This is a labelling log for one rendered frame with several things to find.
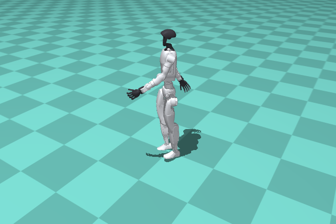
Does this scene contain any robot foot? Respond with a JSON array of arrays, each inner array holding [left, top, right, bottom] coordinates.
[[163, 150, 180, 159], [157, 143, 172, 151]]

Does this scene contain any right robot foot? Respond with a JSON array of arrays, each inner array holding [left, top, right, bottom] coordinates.
[[157, 143, 172, 151]]

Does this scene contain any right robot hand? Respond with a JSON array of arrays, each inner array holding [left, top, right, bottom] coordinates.
[[178, 76, 191, 92]]

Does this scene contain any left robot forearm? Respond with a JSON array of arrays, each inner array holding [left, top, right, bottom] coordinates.
[[140, 74, 164, 93]]

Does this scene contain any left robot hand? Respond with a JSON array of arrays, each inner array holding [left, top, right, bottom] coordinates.
[[127, 86, 144, 100]]

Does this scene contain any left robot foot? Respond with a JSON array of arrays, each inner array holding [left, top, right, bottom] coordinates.
[[163, 150, 180, 159]]

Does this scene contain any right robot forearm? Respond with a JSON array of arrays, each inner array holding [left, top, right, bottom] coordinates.
[[175, 68, 182, 81]]

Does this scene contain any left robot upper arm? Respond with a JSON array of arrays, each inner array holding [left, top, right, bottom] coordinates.
[[156, 53, 175, 81]]

